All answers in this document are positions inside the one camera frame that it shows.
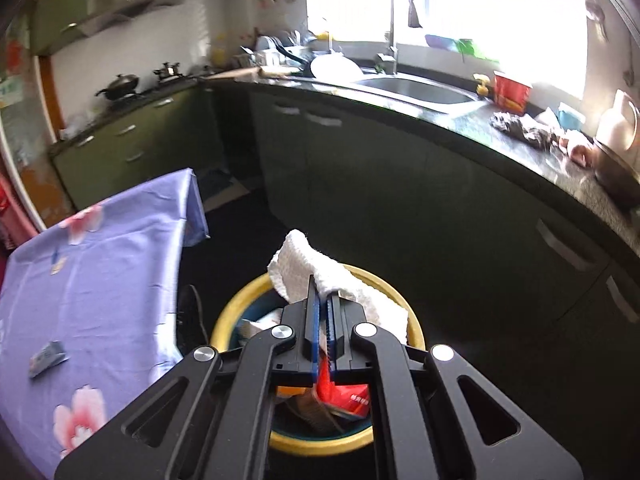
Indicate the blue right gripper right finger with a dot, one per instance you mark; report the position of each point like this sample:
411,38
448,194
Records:
334,330

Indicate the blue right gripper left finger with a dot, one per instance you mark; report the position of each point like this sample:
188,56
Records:
312,328

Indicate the white paper towel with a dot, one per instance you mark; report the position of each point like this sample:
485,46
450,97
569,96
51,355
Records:
296,261

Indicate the dark kitchen counter cabinet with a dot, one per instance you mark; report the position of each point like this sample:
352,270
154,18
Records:
494,259

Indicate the red snack wrapper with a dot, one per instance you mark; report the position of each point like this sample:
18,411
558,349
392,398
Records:
351,401

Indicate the purple floral tablecloth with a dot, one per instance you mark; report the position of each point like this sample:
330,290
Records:
104,283

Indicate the green lower cabinets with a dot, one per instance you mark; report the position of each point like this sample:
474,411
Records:
150,137

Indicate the small white blue tube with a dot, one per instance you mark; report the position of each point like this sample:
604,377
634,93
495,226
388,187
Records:
51,355

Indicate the stainless steel sink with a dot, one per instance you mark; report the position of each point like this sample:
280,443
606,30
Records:
418,89

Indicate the dish rack with dishes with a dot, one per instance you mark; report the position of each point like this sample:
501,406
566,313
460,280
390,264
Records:
277,60

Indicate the black gooseneck faucet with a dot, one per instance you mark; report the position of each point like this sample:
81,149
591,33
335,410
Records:
386,62

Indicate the steel pot on stove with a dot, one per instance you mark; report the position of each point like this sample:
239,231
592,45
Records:
169,72

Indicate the red container on counter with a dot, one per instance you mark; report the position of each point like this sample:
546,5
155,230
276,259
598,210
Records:
511,94

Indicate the black wok on stove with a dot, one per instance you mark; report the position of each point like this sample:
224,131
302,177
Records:
121,86

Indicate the white electric kettle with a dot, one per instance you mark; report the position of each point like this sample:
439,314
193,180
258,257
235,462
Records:
618,128

